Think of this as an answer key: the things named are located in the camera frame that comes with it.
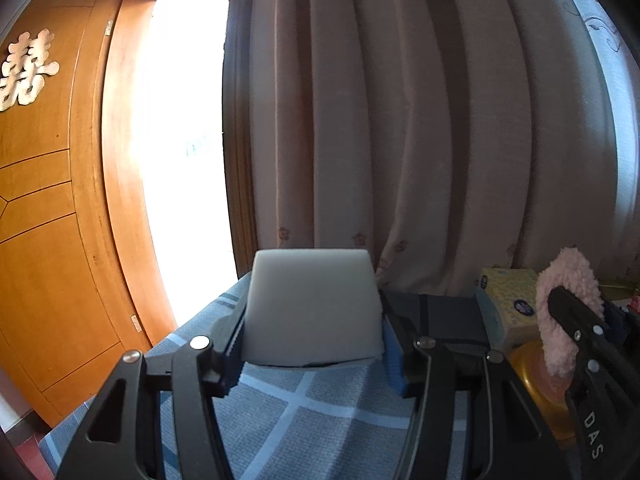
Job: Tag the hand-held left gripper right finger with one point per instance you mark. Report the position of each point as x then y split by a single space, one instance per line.
397 365

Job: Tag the wooden door frame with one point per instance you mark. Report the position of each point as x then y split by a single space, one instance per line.
120 185

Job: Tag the pale paper-cut door decoration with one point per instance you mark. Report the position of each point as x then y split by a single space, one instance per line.
27 72

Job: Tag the yellow round container pink lid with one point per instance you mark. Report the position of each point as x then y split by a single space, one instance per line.
530 375

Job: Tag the beige floral curtain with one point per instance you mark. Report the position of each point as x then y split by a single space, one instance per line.
425 135

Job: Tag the white sponge block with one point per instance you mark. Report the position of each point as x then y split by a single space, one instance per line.
310 305

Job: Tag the pink fluffy puff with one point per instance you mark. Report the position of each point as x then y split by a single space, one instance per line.
565 270

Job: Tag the wooden door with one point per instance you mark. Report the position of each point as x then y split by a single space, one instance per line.
50 210

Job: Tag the dark blue tray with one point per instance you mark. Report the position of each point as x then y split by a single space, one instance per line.
440 317

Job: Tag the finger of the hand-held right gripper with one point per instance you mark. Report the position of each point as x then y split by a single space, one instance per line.
570 315
617 322

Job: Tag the blue plaid cloth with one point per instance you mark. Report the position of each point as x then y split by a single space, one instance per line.
310 410

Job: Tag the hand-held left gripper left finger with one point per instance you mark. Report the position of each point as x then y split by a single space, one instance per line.
234 360

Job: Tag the yellow patterned tissue pack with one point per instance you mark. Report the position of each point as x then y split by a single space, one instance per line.
510 310

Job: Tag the gold metal tin box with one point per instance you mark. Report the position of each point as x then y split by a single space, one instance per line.
620 286

